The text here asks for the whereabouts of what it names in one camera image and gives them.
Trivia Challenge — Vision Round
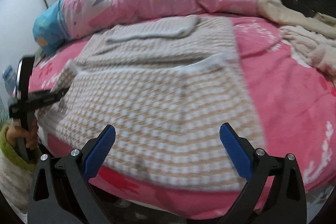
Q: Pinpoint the blue white box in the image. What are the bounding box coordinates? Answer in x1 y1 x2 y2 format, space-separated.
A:
2 65 17 97

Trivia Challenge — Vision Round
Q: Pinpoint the left hand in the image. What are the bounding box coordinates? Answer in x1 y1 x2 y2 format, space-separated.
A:
6 118 38 150

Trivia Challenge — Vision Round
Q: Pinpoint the beige white knit garment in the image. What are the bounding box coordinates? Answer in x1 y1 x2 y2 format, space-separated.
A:
38 15 264 191

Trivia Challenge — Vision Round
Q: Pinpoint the cream fleece garment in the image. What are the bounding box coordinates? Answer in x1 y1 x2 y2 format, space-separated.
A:
257 0 335 80

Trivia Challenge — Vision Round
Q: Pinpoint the green cuffed left sleeve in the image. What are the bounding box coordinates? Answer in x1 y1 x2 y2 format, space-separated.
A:
1 124 41 223

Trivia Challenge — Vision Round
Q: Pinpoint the pink floral bed blanket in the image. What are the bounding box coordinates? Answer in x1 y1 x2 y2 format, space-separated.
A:
45 15 335 219

